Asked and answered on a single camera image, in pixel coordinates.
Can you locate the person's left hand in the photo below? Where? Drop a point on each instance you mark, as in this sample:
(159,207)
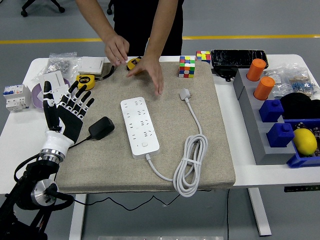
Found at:
(152,67)

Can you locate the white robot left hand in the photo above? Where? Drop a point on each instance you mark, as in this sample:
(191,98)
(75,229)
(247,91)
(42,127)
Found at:
(68,125)

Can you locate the person's right hand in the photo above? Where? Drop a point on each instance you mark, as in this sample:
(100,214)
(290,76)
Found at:
(116,48)

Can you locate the black plug adapter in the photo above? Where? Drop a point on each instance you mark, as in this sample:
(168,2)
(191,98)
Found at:
(101,128)

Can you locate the white power strip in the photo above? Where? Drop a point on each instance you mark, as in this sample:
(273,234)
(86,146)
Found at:
(140,130)

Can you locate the person's right forearm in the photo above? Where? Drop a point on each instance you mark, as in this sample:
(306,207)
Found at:
(92,17)

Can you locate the person's left forearm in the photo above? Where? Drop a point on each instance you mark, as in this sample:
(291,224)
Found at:
(162,25)

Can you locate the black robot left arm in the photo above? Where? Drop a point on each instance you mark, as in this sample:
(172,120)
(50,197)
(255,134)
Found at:
(37,167)

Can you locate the dark circuit board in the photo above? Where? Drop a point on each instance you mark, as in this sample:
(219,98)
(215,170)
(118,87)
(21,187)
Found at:
(315,135)

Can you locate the yellow tape measure red label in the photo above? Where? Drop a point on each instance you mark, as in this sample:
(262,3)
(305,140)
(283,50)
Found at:
(132,63)

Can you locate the person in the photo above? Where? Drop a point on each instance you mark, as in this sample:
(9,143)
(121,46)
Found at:
(135,22)

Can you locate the large colourful puzzle cube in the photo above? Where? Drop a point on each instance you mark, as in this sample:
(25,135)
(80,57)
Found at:
(186,67)

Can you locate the white socket panel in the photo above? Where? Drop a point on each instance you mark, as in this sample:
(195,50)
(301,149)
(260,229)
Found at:
(58,92)

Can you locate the black office chair base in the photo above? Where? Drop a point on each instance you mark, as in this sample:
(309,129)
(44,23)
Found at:
(109,11)
(24,13)

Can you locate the purple bowl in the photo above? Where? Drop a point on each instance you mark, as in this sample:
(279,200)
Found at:
(37,97)

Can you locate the small colourful puzzle cube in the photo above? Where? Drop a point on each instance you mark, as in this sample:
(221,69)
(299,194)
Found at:
(203,57)

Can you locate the clear bag of metal screws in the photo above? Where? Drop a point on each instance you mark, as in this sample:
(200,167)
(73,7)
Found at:
(58,65)

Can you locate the white circuit breaker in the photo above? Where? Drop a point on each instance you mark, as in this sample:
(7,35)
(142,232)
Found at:
(15,98)

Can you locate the grey-brown mat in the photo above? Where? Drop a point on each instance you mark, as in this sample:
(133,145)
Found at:
(200,112)

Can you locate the black wrapped tray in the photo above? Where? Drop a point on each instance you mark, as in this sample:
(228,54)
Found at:
(235,58)

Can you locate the orange cylinder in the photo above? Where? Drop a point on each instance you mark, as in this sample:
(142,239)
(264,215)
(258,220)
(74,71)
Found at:
(255,70)
(263,88)

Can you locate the blue block with knob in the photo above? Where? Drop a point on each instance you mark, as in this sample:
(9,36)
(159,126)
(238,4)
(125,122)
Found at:
(271,111)
(280,136)

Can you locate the grey block holder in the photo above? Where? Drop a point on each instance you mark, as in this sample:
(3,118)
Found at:
(260,140)

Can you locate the clear bag of small parts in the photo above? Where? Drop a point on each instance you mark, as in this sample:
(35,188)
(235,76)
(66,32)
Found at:
(282,87)

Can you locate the black cloth cap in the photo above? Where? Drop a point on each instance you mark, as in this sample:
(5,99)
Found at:
(297,105)

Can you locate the clear bag of blue resistors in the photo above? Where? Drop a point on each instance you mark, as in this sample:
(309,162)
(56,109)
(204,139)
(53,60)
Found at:
(303,86)

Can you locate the yellow lemon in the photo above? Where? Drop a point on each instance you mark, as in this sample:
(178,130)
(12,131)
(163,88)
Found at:
(304,142)

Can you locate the blue plastic bin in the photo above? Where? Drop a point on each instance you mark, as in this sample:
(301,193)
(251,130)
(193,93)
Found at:
(300,162)

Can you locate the black table control panel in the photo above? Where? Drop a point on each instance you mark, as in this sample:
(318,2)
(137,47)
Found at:
(300,189)

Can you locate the white wall switch box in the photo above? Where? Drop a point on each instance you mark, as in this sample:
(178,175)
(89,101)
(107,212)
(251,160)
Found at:
(88,65)

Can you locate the white switch panel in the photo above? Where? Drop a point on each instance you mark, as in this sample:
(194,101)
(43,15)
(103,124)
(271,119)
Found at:
(57,77)

